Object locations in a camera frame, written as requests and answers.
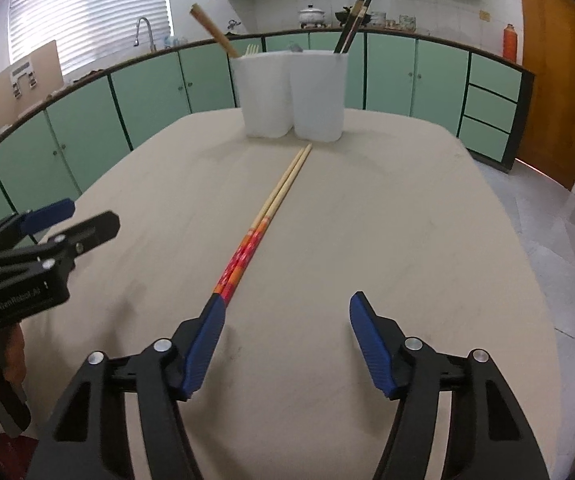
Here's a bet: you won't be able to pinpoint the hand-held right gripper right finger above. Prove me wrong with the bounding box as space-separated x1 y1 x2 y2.
349 290 551 480

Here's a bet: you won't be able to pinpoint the white window blinds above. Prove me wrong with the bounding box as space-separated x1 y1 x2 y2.
7 0 170 78

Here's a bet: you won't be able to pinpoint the white lidded pot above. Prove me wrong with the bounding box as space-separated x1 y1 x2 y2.
299 4 327 28

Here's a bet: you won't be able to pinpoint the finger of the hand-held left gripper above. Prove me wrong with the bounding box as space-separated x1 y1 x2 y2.
0 211 120 281
0 198 75 258

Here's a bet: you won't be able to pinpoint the metal kitchen faucet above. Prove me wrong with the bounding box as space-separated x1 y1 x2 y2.
134 16 157 52

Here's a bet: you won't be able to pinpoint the green lower kitchen cabinets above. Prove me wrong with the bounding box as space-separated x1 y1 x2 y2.
0 27 535 233

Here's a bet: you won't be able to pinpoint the red thermos flask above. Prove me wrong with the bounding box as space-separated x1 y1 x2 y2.
503 23 518 62

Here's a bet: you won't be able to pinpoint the wooden door with handle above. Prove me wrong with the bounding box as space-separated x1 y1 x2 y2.
515 0 575 206

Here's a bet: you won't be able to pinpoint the black chopstick red patterned end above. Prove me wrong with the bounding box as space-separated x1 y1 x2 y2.
338 0 371 54

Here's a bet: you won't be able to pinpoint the black wok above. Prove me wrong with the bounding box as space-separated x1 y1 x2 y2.
335 6 374 27

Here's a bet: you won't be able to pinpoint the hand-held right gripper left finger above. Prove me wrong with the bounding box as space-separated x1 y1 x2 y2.
28 294 227 480

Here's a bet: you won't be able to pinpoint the white two-compartment utensil holder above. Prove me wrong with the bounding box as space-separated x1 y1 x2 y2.
230 50 349 142

